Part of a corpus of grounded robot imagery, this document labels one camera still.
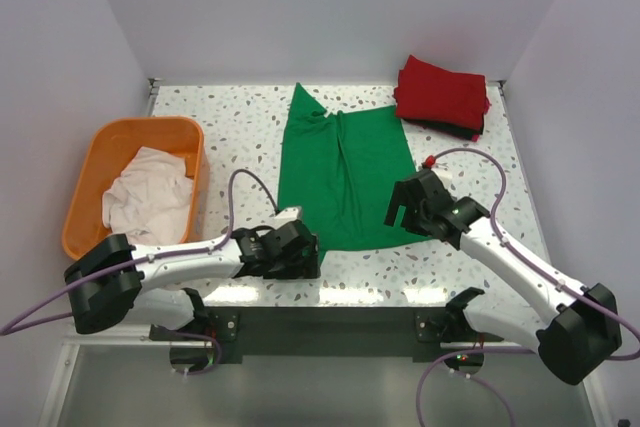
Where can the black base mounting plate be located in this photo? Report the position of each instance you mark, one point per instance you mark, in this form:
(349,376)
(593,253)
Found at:
(418,333)

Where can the green t shirt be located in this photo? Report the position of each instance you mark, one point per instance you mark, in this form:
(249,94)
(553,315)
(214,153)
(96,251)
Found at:
(340,169)

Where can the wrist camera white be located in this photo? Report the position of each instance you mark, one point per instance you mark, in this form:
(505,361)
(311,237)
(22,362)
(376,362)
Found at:
(289,214)
(443,174)

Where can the orange plastic basket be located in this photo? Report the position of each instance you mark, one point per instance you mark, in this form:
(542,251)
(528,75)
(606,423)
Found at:
(110,150)

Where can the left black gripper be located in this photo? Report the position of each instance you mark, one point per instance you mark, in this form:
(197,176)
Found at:
(305,265)

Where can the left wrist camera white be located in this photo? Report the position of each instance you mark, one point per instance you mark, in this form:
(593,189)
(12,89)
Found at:
(289,214)

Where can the folded black t shirt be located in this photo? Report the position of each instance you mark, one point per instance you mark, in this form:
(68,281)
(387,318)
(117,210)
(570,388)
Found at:
(455,131)

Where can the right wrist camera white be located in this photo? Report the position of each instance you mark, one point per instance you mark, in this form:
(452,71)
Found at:
(443,174)

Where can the aluminium rail frame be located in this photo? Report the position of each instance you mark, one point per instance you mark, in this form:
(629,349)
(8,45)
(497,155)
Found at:
(121,378)

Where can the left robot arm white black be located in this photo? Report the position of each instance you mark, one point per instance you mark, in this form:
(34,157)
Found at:
(117,281)

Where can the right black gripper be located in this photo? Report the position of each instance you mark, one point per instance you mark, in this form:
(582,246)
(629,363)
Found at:
(399,197)

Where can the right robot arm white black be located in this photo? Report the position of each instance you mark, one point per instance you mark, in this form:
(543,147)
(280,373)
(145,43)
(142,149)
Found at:
(570,327)

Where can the folded red t shirt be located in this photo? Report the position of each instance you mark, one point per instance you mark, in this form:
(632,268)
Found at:
(426,93)

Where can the white t shirt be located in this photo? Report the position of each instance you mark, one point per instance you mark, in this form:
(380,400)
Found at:
(149,202)

